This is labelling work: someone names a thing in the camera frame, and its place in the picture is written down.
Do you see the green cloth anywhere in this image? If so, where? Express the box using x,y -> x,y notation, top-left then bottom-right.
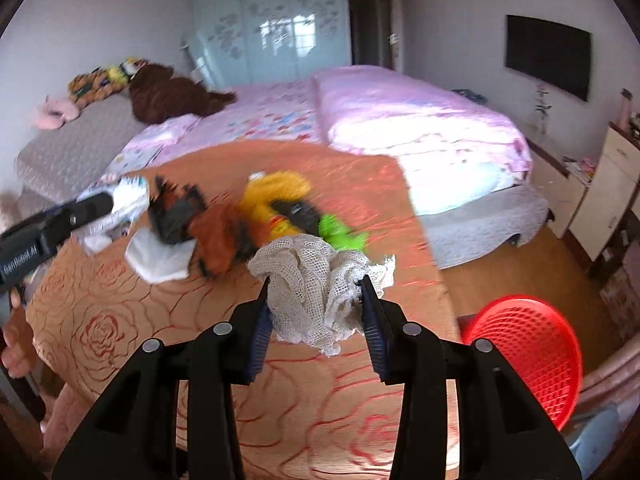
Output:
317,214 -> 370,252

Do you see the orange brown cloth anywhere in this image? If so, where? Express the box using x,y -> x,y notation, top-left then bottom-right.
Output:
187,205 -> 252,279

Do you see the black dark cloth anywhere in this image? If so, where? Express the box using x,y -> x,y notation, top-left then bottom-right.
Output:
147,175 -> 208,246

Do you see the white nightstand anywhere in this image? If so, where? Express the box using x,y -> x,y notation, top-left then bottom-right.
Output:
525,137 -> 588,239

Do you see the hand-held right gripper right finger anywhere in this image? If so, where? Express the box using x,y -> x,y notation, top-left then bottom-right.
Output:
357,274 -> 583,480

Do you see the red plastic basket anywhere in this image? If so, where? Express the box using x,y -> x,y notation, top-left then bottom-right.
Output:
461,296 -> 584,432

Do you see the floral patterned plush toy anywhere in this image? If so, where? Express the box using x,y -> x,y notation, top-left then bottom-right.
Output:
67,67 -> 128,109

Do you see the white foam net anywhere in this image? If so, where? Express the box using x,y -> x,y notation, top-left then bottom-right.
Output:
247,234 -> 396,358

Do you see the white cabinet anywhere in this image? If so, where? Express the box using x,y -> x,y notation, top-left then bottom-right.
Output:
567,122 -> 640,263

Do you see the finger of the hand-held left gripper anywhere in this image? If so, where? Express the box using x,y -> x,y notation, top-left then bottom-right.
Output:
67,191 -> 115,231

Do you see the small black packet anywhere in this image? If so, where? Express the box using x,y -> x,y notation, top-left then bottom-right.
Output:
270,200 -> 322,239

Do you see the pink duvet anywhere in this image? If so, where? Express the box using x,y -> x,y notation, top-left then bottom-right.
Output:
312,65 -> 532,196

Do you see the grey bed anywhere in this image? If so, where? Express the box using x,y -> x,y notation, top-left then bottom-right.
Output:
15,92 -> 551,272

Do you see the white tissue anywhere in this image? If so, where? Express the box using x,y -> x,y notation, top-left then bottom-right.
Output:
125,229 -> 197,283

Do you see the person's left hand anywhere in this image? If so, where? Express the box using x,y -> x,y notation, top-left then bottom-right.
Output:
0,290 -> 40,379

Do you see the pink bottle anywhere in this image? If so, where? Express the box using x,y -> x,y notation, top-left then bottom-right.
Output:
617,89 -> 634,131

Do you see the brown teddy bear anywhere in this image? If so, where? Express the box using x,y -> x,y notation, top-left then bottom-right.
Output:
129,62 -> 237,126

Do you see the glass sliding-door wardrobe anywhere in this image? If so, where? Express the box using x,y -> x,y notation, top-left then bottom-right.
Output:
187,0 -> 351,90

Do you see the pink floral bed sheet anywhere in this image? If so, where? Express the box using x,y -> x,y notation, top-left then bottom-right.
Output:
100,77 -> 326,187

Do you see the pink plush toy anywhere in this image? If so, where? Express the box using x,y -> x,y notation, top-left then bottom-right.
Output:
31,95 -> 81,131

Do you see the black wall television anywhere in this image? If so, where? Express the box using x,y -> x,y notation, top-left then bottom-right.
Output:
505,15 -> 592,102

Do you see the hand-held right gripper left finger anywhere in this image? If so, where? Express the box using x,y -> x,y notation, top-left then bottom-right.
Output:
52,275 -> 273,480

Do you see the white folded quilt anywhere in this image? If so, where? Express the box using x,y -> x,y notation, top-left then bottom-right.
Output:
404,159 -> 517,217

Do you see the yellow foam net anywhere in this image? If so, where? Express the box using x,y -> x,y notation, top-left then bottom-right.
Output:
237,171 -> 313,241

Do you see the orange rose-patterned blanket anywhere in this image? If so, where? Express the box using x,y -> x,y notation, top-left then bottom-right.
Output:
25,140 -> 461,480

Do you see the yellow plush toy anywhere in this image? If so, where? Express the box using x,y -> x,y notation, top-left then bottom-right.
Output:
119,57 -> 150,82

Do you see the dark doorway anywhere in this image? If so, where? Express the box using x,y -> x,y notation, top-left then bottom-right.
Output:
347,0 -> 396,68

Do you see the pink fluffy cloth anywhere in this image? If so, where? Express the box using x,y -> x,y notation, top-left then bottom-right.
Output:
42,385 -> 93,468

